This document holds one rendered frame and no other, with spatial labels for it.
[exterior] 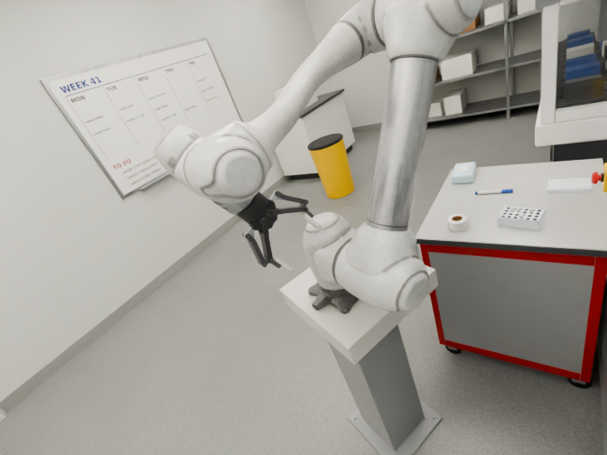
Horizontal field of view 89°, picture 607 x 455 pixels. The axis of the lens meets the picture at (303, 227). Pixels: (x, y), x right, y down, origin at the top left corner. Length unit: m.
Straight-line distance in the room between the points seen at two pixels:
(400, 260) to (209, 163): 0.48
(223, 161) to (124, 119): 3.11
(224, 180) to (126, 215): 3.04
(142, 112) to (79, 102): 0.52
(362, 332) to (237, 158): 0.63
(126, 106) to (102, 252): 1.39
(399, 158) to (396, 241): 0.19
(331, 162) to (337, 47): 2.68
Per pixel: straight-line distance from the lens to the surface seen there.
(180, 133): 0.65
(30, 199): 3.30
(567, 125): 1.82
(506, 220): 1.34
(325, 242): 0.87
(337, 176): 3.53
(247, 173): 0.47
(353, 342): 0.92
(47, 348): 3.51
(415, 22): 0.76
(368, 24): 0.86
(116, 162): 3.46
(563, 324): 1.52
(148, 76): 3.78
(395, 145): 0.74
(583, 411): 1.80
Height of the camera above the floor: 1.53
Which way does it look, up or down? 27 degrees down
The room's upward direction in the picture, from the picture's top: 22 degrees counter-clockwise
